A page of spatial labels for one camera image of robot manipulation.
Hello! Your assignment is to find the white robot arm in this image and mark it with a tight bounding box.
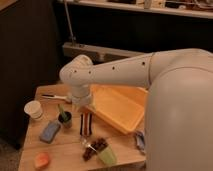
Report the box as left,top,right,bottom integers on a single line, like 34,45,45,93
60,49,213,171

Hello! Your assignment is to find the metal fork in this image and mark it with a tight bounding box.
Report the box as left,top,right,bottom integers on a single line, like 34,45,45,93
81,137,97,153

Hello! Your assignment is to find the grey-blue sponge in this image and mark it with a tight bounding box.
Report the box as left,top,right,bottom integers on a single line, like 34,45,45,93
39,121,61,144

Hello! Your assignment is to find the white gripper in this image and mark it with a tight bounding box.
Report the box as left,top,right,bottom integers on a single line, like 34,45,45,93
71,85,92,107

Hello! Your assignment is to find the dark cup with green item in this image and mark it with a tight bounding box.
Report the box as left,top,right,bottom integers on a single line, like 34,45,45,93
58,105,72,128

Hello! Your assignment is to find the brown grape bunch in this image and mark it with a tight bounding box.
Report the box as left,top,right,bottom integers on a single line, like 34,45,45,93
82,138,108,161

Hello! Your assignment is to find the white paper cup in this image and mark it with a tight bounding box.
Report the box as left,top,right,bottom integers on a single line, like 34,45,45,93
24,100,43,120

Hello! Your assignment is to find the cluttered shelf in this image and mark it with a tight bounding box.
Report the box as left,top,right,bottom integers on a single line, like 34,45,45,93
57,0,213,19

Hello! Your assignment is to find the yellow plastic bin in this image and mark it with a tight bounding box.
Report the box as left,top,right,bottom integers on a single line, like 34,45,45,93
91,85,148,134

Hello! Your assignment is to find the metal stand pole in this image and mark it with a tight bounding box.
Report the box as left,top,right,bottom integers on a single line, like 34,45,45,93
63,0,76,45

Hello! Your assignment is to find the green plastic cup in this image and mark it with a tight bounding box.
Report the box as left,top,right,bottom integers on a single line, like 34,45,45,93
97,146,117,166

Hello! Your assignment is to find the orange round object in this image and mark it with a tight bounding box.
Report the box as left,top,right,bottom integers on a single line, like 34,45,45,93
34,153,50,169

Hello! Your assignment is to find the grey-blue towel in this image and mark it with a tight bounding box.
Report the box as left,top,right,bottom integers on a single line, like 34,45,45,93
135,131,146,154

